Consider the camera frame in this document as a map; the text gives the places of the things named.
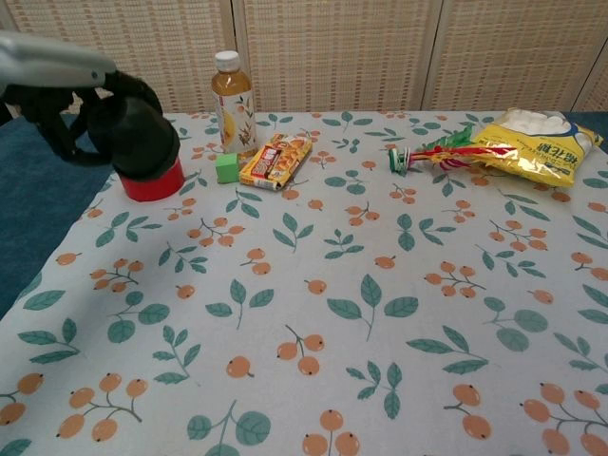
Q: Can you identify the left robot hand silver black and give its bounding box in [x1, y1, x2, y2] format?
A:
[0, 30, 163, 166]

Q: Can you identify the black plastic cup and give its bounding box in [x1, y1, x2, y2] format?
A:
[86, 97, 182, 181]

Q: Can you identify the woven bamboo screen panel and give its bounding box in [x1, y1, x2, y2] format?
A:
[0, 0, 241, 116]
[235, 0, 446, 114]
[427, 0, 608, 113]

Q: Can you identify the red tape roll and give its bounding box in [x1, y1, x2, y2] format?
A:
[118, 156, 185, 203]

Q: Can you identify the yellow tea bottle white cap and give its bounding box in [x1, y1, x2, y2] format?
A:
[210, 49, 259, 161]

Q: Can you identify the green cube block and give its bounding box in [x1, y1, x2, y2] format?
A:
[214, 152, 242, 184]

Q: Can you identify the yellow snack box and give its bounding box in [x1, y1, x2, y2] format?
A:
[237, 132, 314, 193]

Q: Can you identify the floral fruit print tablecloth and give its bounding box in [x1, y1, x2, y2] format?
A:
[0, 109, 608, 456]

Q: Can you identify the yellow bag of cotton balls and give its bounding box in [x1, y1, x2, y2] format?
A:
[469, 106, 604, 189]

